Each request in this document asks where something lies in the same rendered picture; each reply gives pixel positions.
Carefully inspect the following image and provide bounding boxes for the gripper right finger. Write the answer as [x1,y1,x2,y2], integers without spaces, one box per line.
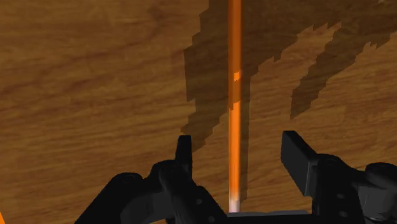
[280,130,397,224]

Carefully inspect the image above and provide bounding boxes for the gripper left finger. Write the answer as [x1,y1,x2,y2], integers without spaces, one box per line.
[74,134,229,224]

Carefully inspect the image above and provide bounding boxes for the orange pencil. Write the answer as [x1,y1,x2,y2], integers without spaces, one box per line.
[228,0,243,214]

